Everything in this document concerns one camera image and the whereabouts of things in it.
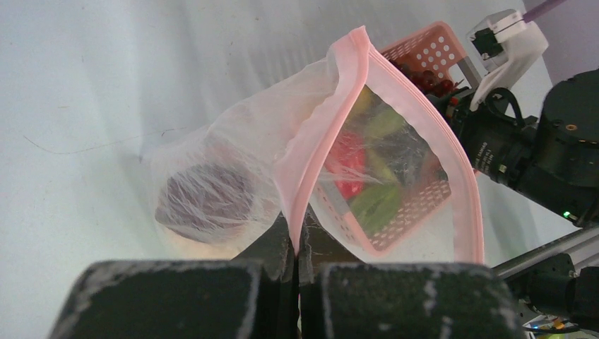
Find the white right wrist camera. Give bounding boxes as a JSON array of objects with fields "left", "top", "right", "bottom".
[{"left": 466, "top": 9, "right": 549, "bottom": 111}]

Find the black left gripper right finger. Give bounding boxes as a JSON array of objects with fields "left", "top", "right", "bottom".
[{"left": 298, "top": 211, "right": 525, "bottom": 338}]

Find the pink perforated plastic basket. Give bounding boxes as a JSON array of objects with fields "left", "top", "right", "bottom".
[{"left": 295, "top": 27, "right": 484, "bottom": 263}]

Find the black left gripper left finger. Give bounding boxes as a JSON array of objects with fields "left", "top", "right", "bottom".
[{"left": 49, "top": 216, "right": 296, "bottom": 338}]

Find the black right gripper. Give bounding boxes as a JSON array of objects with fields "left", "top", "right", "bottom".
[{"left": 437, "top": 70, "right": 598, "bottom": 227}]

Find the dark purple grape bunch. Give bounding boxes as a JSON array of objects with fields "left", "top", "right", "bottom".
[{"left": 391, "top": 60, "right": 457, "bottom": 97}]

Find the green leafy lettuce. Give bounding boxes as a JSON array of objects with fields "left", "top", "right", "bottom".
[{"left": 363, "top": 108, "right": 406, "bottom": 138}]

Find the clear zip top bag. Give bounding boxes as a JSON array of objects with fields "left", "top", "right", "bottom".
[{"left": 139, "top": 25, "right": 485, "bottom": 266}]

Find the red bell pepper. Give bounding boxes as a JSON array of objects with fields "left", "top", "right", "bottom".
[{"left": 324, "top": 131, "right": 366, "bottom": 200}]

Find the green bell pepper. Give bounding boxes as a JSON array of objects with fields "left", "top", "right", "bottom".
[{"left": 350, "top": 184, "right": 403, "bottom": 237}]

